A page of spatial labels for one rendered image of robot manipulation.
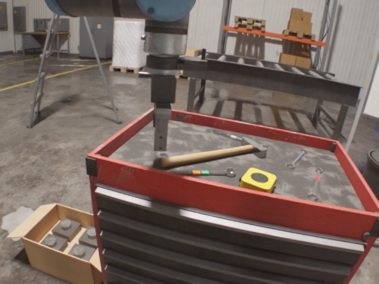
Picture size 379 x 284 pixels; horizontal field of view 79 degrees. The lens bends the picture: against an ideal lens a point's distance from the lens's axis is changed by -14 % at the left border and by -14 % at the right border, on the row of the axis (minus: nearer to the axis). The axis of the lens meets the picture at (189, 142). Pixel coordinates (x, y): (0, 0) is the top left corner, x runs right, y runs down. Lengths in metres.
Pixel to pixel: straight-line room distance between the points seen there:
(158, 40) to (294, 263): 0.58
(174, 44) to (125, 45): 6.57
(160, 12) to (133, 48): 6.65
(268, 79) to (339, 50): 5.51
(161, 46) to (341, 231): 0.56
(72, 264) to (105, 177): 0.82
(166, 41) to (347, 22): 8.49
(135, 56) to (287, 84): 4.50
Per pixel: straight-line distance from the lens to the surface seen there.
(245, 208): 0.60
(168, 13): 0.39
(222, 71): 3.53
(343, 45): 8.87
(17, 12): 12.50
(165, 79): 0.51
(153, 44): 0.53
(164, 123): 0.51
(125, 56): 7.12
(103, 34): 9.33
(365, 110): 2.81
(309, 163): 0.88
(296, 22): 7.45
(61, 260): 1.45
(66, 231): 1.61
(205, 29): 8.62
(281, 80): 3.57
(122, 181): 0.65
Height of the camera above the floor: 1.25
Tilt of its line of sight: 24 degrees down
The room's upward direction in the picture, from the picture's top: 6 degrees clockwise
